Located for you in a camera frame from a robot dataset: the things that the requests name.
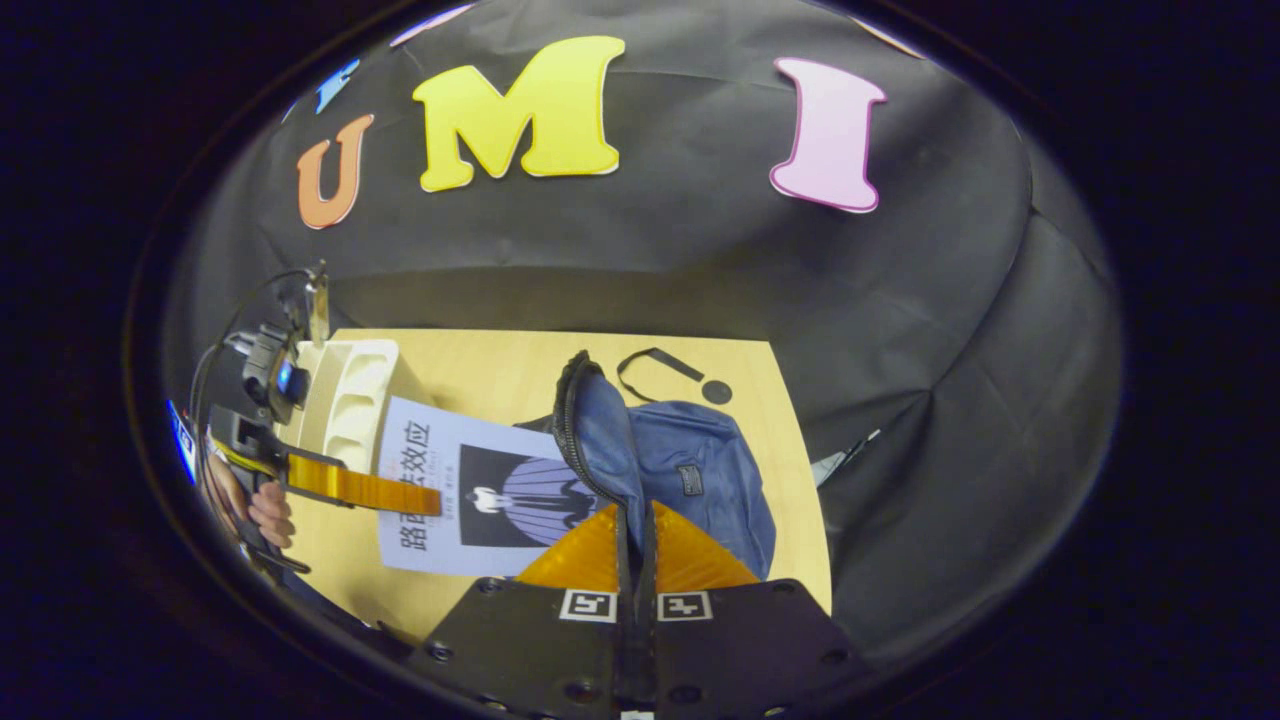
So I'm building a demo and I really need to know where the white plastic bookshelf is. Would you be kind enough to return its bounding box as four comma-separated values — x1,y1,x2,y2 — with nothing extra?
275,338,433,476

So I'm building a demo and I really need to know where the black strap with round disc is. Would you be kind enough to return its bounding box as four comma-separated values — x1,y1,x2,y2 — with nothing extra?
616,346,735,407

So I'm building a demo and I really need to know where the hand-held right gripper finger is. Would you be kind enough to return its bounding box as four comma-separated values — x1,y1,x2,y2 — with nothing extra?
638,502,853,720
408,503,638,720

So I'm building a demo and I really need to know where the black backdrop cloth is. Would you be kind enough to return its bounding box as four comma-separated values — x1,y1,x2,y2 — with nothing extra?
160,0,1126,661

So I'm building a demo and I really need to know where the blue schoolbag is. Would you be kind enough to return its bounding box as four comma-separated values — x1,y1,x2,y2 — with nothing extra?
515,350,779,581

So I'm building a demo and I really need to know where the white printed banner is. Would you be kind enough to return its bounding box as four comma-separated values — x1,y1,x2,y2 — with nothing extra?
165,398,204,488

